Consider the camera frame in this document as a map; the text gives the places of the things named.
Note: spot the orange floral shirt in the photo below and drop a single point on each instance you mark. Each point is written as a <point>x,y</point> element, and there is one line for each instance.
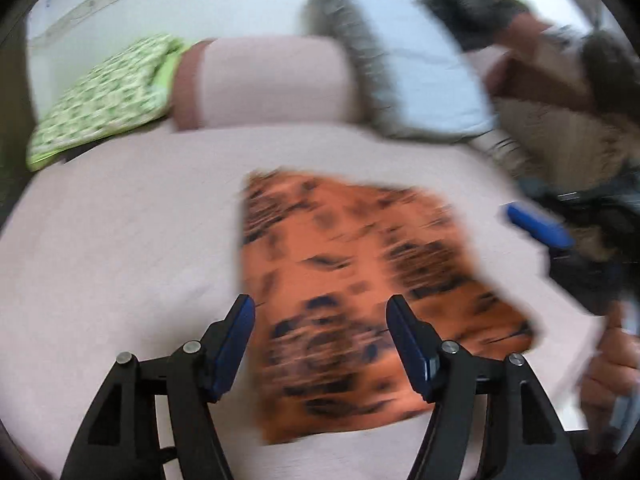
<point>350,270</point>

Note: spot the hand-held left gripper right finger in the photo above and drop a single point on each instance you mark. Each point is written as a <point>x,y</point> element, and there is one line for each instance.
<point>407,350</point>

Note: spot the brown sofa back top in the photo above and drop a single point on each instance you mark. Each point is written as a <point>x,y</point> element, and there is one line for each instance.
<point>545,75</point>

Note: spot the green checkered pillow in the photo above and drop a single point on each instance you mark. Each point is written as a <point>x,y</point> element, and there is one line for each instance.
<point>105,95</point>

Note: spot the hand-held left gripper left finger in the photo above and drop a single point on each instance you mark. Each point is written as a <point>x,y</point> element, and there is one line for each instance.
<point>235,350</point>

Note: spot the pink bolster cushion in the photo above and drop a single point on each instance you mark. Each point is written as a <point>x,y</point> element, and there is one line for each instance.
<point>270,80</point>

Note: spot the striped floral sofa backrest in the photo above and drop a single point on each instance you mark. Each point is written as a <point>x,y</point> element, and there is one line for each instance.
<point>560,140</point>

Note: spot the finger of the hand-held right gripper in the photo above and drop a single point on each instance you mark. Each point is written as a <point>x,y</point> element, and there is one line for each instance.
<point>537,225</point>

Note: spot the brown jacket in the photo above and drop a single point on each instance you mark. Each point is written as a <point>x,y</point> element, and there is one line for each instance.
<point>612,70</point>

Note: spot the person's right hand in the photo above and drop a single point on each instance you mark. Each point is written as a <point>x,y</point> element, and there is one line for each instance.
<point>610,375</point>

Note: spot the white grey-fringed pillow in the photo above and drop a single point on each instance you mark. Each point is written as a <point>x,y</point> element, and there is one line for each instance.
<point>415,65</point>

